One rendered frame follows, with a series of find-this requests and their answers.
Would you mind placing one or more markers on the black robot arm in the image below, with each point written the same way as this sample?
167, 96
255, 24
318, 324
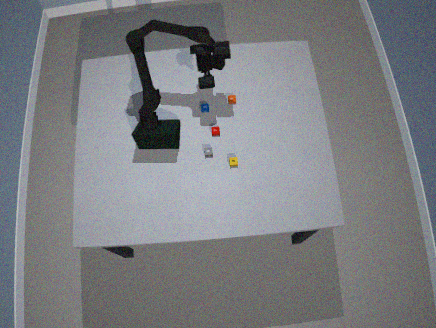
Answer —
135, 41

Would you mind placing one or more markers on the orange block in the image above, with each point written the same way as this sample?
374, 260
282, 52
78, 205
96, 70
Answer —
232, 99

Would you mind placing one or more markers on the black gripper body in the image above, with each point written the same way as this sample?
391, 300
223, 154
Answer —
207, 81

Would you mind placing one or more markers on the red block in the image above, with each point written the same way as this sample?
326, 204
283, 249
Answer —
215, 131

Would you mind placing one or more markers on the yellow digit block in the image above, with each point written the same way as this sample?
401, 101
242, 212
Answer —
233, 161

